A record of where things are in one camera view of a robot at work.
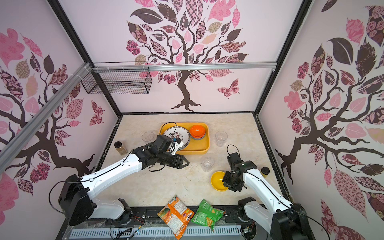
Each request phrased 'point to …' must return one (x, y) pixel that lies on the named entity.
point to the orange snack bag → (176, 214)
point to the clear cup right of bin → (220, 136)
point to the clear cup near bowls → (207, 162)
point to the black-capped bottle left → (118, 145)
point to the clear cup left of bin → (147, 137)
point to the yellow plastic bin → (195, 147)
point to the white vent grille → (159, 233)
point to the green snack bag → (206, 215)
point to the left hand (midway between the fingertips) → (184, 165)
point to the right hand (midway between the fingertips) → (225, 183)
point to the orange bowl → (197, 131)
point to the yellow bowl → (216, 181)
